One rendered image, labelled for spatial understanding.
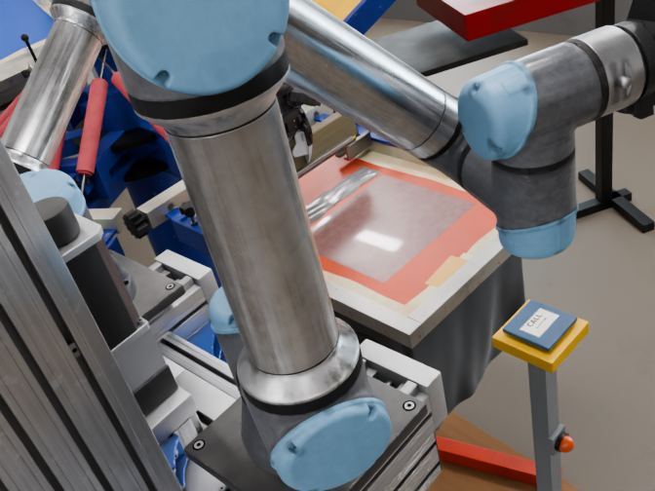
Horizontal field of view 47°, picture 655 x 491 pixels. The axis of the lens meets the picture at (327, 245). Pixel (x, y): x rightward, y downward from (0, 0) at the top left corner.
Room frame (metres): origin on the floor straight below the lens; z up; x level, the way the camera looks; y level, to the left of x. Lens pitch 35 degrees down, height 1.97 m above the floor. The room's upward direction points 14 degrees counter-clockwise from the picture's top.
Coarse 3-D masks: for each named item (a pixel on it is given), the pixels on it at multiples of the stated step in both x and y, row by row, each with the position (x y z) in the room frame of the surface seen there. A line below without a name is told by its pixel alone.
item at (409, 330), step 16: (384, 144) 1.81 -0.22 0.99; (416, 160) 1.72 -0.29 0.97; (496, 240) 1.27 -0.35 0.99; (480, 256) 1.23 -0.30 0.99; (496, 256) 1.22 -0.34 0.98; (464, 272) 1.19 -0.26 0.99; (480, 272) 1.19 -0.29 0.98; (336, 288) 1.24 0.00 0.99; (448, 288) 1.15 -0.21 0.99; (464, 288) 1.15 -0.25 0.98; (336, 304) 1.21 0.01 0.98; (352, 304) 1.18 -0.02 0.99; (368, 304) 1.17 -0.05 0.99; (432, 304) 1.12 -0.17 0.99; (448, 304) 1.12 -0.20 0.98; (368, 320) 1.13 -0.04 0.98; (384, 320) 1.11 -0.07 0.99; (400, 320) 1.10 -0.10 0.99; (416, 320) 1.08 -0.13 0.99; (432, 320) 1.09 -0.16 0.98; (400, 336) 1.07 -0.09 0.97; (416, 336) 1.06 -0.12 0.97
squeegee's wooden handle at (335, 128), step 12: (324, 120) 1.74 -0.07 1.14; (336, 120) 1.73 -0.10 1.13; (348, 120) 1.75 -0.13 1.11; (324, 132) 1.70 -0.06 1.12; (336, 132) 1.72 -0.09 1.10; (348, 132) 1.75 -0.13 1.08; (312, 144) 1.67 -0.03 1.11; (324, 144) 1.70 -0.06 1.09; (300, 156) 1.65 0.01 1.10; (312, 156) 1.67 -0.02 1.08
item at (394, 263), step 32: (320, 224) 1.55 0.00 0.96; (352, 224) 1.52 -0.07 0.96; (384, 224) 1.48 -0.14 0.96; (320, 256) 1.42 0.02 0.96; (352, 256) 1.39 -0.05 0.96; (384, 256) 1.36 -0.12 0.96; (416, 256) 1.33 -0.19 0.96; (448, 256) 1.30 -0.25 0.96; (384, 288) 1.24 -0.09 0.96; (416, 288) 1.22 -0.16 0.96
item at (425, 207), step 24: (336, 168) 1.81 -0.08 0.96; (384, 168) 1.74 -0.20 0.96; (312, 192) 1.71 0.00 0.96; (360, 192) 1.65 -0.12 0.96; (384, 192) 1.62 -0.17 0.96; (408, 192) 1.59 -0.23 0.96; (432, 192) 1.57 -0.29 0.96; (456, 192) 1.54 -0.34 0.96; (384, 216) 1.51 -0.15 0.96; (408, 216) 1.49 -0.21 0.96; (432, 216) 1.46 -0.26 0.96; (456, 216) 1.44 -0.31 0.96; (480, 216) 1.41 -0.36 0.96; (432, 240) 1.37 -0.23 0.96; (456, 240) 1.35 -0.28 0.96
